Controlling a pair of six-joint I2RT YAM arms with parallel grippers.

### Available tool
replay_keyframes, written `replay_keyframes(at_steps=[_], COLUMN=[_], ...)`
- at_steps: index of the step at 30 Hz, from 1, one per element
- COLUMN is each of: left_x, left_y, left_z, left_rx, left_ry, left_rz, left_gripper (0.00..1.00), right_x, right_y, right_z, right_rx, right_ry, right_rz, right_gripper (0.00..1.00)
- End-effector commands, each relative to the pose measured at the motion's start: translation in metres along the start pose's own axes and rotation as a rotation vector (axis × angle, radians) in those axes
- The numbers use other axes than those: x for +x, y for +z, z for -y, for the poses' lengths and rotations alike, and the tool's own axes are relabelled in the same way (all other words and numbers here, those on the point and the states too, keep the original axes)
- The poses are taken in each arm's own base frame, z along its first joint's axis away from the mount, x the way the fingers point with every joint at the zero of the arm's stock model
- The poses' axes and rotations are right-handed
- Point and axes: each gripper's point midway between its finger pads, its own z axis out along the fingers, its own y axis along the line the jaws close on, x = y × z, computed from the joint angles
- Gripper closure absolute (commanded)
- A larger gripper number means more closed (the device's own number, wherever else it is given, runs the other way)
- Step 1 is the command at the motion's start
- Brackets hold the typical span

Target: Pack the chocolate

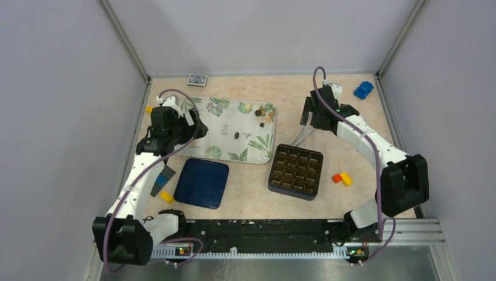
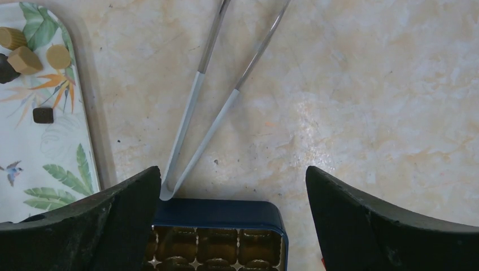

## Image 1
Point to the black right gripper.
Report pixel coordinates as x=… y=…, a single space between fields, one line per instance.
x=309 y=107

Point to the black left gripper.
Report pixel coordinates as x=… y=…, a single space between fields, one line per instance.
x=190 y=129

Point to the silver metal tongs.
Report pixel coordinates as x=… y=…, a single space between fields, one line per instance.
x=302 y=134

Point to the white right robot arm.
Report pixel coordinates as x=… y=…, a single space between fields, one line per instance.
x=401 y=179

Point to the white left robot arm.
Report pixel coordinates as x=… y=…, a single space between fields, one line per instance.
x=121 y=235

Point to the blue chocolate box with insert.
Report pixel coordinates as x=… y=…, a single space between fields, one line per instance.
x=295 y=172

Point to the white leaf-print tray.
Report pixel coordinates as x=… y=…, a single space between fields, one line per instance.
x=224 y=117

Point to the playing card deck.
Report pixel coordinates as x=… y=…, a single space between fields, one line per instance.
x=197 y=80

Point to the dark blue box lid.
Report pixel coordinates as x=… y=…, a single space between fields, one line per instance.
x=202 y=183

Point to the grey building baseplate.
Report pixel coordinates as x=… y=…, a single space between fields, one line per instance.
x=168 y=173

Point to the light blue toy brick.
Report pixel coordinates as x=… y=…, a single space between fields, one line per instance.
x=161 y=181

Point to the yellow toy brick front-left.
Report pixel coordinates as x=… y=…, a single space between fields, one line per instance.
x=166 y=197

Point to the orange toy brick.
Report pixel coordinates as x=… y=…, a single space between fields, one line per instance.
x=337 y=178

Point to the yellow toy brick right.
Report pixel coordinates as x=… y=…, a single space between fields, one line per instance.
x=346 y=179

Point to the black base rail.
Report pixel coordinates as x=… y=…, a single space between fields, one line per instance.
x=275 y=236

